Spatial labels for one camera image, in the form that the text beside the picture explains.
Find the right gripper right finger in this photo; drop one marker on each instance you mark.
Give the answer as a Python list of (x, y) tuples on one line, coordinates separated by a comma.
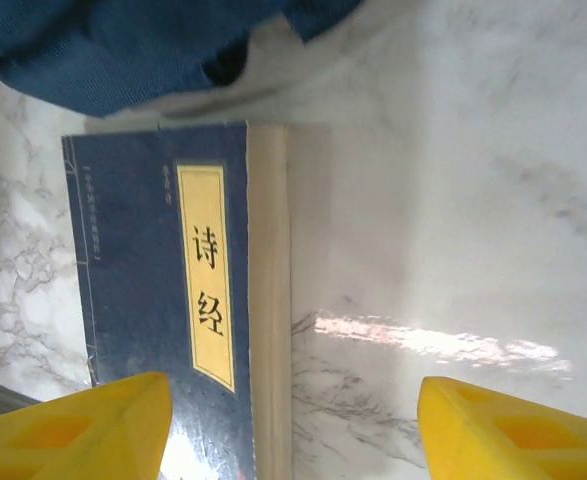
[(513, 440)]

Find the dark blue paperback book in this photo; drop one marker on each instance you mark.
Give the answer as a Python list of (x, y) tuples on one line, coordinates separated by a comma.
[(138, 260)]

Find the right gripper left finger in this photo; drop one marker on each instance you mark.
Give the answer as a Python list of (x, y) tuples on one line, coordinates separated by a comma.
[(73, 435)]

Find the navy blue backpack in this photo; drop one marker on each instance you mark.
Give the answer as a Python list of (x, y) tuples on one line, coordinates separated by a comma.
[(123, 45)]

